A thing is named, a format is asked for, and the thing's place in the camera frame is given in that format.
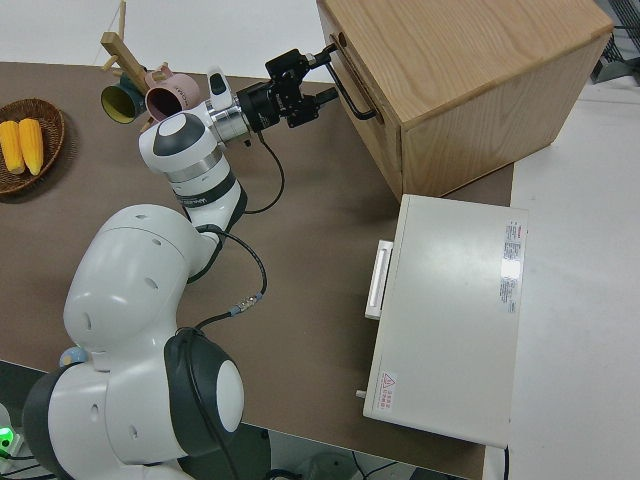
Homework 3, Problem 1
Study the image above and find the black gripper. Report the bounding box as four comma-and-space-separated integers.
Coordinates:
237, 43, 346, 134

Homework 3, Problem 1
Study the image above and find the wooden drawer with black handle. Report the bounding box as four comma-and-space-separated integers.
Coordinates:
318, 0, 401, 151

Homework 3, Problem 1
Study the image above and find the light wooden drawer cabinet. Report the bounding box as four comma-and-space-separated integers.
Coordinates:
317, 0, 615, 200

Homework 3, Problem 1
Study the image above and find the brown table mat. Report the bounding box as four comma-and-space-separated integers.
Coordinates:
0, 60, 516, 480

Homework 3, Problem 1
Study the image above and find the pink mug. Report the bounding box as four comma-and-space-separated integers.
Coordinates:
144, 62, 201, 123

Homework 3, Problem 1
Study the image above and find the wooden mug tree stand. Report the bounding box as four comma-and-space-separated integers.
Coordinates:
99, 0, 171, 126

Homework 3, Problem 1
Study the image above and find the teal mug with yellow inside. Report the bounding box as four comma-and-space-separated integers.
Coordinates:
99, 69, 149, 125

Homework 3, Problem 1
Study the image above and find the white toaster oven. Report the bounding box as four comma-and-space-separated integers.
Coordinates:
353, 193, 530, 448

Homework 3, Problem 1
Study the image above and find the brown wicker basket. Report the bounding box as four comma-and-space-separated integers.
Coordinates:
0, 98, 66, 196

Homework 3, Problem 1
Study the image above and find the yellow corn cob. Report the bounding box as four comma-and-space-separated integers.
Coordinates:
0, 119, 26, 175
18, 118, 45, 176

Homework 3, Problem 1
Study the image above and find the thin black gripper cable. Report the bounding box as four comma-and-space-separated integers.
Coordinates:
243, 130, 287, 216

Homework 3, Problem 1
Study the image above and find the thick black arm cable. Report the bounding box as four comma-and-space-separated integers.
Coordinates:
172, 223, 270, 480

